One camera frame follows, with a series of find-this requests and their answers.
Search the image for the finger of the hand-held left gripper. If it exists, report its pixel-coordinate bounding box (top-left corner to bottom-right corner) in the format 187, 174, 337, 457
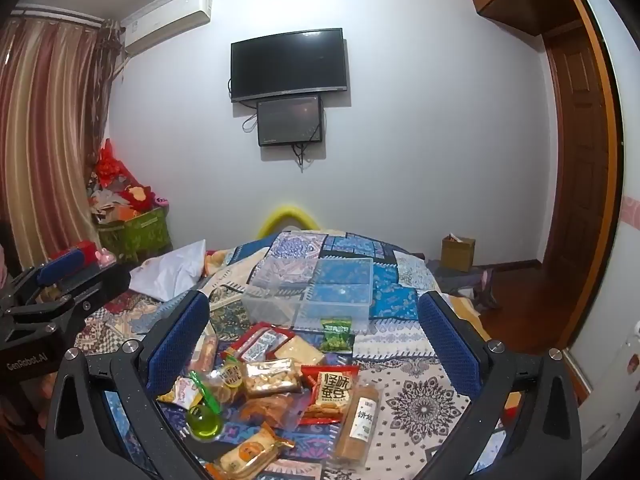
7, 262, 133, 334
0, 248, 87, 312

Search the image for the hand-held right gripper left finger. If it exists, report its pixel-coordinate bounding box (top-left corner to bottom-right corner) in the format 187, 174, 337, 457
44, 289, 221, 480

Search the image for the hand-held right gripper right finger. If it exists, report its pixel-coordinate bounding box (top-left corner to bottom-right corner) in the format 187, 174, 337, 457
418, 290, 599, 480

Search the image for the clear cookie bag green seal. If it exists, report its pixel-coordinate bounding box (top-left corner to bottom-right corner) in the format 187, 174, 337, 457
157, 359, 248, 414

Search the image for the green jelly cup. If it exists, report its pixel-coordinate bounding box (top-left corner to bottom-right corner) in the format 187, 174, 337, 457
186, 404, 224, 442

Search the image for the orange fried snack packet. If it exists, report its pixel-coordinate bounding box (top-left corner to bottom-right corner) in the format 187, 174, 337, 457
239, 393, 307, 432

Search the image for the long brown biscuit packet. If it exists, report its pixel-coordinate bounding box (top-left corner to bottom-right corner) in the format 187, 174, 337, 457
333, 381, 383, 464

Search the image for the red orange snack packet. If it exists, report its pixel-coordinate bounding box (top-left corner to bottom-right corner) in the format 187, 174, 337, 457
299, 364, 362, 425

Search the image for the orange bread packet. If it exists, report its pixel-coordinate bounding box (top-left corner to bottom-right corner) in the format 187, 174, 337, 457
206, 426, 296, 480

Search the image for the clear plastic container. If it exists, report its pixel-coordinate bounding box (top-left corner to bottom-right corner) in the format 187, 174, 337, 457
241, 257, 375, 334

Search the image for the red box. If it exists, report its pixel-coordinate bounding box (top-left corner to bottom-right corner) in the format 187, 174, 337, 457
49, 240, 97, 264

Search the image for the pink sausage stick packet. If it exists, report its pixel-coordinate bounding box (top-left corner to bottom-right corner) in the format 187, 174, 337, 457
191, 329, 219, 372

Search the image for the dark clothes heap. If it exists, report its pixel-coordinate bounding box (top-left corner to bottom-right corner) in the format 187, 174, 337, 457
434, 259, 497, 312

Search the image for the green storage box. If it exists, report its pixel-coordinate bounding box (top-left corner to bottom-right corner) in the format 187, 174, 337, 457
97, 207, 172, 267

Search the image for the white pillow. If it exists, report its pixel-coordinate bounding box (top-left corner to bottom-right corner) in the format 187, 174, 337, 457
128, 239, 207, 302

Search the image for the patchwork bedspread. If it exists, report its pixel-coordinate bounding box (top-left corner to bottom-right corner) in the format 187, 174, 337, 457
75, 230, 507, 480

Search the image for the red packet white label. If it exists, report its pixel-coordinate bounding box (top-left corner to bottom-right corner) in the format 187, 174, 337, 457
234, 323, 297, 362

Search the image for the small cardboard box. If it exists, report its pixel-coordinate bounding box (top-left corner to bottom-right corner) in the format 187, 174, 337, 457
440, 233, 476, 272

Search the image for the clear puffed cracker packet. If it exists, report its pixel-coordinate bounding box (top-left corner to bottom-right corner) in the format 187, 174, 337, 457
242, 359, 304, 399

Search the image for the green pea snack packet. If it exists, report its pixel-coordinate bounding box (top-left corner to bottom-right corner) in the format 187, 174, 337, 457
319, 318, 354, 353

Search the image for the beige wafer packet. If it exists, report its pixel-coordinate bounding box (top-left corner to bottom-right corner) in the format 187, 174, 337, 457
273, 335, 326, 367

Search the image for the striped brown curtain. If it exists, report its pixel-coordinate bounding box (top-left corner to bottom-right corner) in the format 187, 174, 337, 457
0, 9, 125, 273

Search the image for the wooden door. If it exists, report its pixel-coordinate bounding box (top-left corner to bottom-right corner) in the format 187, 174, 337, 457
541, 22, 627, 353

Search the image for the small black monitor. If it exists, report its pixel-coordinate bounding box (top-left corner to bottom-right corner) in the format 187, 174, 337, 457
256, 94, 324, 148

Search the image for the white air conditioner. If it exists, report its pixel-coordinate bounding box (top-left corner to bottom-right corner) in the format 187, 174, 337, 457
121, 0, 214, 57

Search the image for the large black television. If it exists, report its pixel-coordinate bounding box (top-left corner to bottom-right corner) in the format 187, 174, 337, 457
230, 28, 349, 104

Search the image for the yellow ring cushion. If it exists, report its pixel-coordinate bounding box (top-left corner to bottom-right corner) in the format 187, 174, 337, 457
257, 203, 322, 239

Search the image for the black monitor cable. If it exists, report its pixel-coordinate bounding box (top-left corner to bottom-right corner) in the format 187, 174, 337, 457
292, 143, 313, 173

